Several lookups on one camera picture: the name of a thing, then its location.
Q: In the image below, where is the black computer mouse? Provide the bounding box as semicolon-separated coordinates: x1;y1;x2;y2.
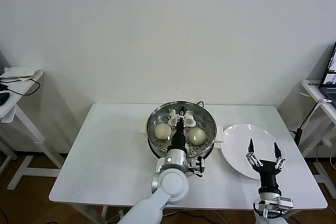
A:
0;91;11;105

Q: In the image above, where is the white charger cable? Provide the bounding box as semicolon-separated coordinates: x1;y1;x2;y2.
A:
313;99;332;113

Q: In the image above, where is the white table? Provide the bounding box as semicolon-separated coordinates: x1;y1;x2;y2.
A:
49;102;329;224

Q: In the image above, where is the black open laptop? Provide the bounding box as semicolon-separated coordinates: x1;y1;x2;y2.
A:
319;41;336;104

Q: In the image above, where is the white round plate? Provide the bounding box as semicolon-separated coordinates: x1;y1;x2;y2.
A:
220;123;286;180

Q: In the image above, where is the black adapter cable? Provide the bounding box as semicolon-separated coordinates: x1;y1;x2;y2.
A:
0;76;41;95

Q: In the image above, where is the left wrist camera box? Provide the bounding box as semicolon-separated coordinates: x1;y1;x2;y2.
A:
187;155;206;178

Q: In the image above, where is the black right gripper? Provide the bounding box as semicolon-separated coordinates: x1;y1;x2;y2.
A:
245;138;287;195

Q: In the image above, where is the perforated steel steamer basket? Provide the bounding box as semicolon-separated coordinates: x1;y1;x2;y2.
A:
146;100;218;162

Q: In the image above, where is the black hanging cable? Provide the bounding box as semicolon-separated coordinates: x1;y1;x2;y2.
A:
288;102;325;146

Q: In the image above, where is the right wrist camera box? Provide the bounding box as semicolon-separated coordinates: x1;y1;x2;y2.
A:
277;196;294;211

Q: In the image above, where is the white steamed baozi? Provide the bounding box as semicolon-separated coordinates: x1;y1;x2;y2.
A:
153;124;171;140
187;127;207;145

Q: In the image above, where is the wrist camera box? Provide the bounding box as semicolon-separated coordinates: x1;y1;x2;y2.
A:
187;155;206;178
277;196;294;211

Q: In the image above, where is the white side desk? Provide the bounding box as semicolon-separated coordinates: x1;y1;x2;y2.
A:
0;70;66;190
300;79;336;198

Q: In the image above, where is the white crumpled cloth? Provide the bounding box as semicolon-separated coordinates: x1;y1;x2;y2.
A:
2;66;43;81

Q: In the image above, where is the grey monitor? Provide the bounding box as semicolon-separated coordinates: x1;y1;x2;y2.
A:
0;49;12;74

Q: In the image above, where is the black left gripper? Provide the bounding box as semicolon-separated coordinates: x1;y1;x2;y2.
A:
170;106;188;151

